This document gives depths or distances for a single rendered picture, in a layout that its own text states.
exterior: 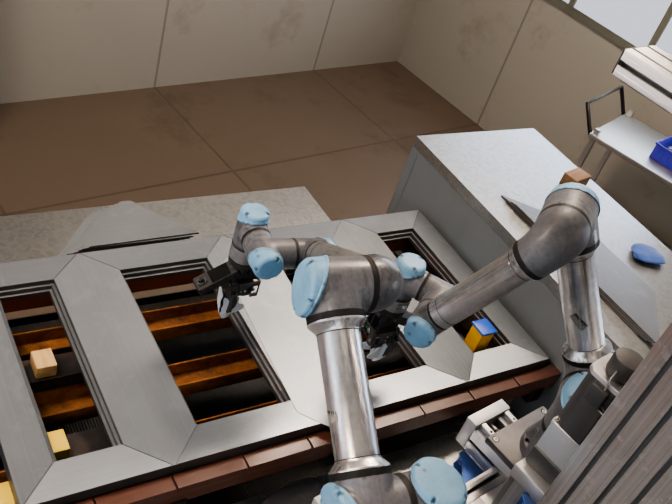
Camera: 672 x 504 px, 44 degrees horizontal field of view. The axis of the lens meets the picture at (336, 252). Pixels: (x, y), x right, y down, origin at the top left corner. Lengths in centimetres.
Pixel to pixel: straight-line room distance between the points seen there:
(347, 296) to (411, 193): 154
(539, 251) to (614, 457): 46
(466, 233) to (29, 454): 160
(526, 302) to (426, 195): 58
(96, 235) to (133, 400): 70
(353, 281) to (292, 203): 143
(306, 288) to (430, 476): 41
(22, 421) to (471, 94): 431
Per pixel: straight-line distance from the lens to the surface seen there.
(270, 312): 234
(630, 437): 144
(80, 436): 208
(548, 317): 264
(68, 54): 463
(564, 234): 172
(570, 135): 530
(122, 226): 262
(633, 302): 265
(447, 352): 245
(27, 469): 193
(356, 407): 153
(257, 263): 191
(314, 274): 153
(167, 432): 201
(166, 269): 242
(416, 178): 302
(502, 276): 177
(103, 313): 224
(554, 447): 166
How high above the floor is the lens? 243
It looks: 37 degrees down
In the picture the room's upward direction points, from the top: 20 degrees clockwise
